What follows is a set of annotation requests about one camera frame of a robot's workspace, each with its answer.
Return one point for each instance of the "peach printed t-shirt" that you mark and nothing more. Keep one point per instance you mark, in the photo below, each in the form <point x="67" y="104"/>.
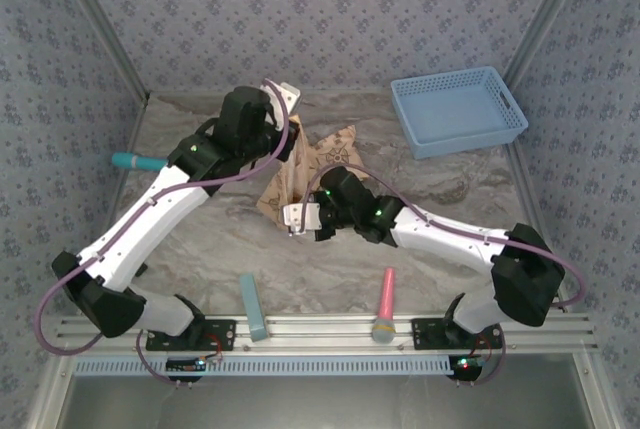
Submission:
<point x="330" y="151"/>

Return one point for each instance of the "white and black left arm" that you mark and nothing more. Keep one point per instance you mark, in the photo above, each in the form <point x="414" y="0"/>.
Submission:
<point x="140" y="229"/>

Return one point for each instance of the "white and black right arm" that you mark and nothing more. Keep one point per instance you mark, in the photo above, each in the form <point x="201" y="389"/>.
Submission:
<point x="450" y="239"/>

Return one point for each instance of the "teal toy microphone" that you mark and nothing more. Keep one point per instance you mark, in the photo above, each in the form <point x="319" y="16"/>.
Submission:
<point x="140" y="162"/>

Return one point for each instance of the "pink toy microphone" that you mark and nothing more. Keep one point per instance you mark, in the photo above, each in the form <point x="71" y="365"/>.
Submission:
<point x="386" y="299"/>

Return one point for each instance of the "light blue perforated basket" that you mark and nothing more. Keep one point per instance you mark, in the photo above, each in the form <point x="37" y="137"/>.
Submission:
<point x="455" y="114"/>

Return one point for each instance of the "light blue brush block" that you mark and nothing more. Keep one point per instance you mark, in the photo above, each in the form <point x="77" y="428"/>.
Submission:
<point x="253" y="306"/>

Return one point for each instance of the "right circuit board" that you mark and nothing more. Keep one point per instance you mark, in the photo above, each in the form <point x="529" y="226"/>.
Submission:
<point x="466" y="365"/>

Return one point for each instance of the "circuit board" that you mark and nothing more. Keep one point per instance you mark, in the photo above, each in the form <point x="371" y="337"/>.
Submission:
<point x="185" y="365"/>
<point x="466" y="365"/>

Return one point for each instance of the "grey metal front panel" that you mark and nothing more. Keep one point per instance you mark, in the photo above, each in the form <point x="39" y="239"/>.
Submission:
<point x="320" y="404"/>

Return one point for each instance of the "left circuit board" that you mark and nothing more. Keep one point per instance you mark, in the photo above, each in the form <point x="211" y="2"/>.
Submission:
<point x="185" y="365"/>

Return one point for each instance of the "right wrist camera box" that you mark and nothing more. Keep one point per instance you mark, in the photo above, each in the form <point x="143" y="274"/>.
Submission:
<point x="302" y="216"/>

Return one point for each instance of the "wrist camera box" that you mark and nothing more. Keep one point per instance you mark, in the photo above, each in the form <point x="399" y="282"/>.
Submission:
<point x="289" y="96"/>
<point x="302" y="216"/>

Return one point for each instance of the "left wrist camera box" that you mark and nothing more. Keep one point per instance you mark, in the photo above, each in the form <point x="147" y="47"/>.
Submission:
<point x="289" y="96"/>

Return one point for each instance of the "aluminium mounting rail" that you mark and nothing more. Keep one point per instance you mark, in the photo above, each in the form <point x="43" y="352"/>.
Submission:
<point x="325" y="331"/>

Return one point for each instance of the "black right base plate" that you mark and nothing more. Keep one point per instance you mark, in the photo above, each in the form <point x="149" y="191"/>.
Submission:
<point x="427" y="334"/>

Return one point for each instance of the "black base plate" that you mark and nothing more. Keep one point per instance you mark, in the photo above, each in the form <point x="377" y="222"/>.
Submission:
<point x="220" y="334"/>
<point x="427" y="334"/>

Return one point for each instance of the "aluminium frame post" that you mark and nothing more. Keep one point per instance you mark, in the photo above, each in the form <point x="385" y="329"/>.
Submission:
<point x="550" y="9"/>
<point x="100" y="24"/>

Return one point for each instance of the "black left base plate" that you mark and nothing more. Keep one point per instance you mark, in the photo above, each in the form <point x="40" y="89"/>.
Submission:
<point x="220" y="334"/>

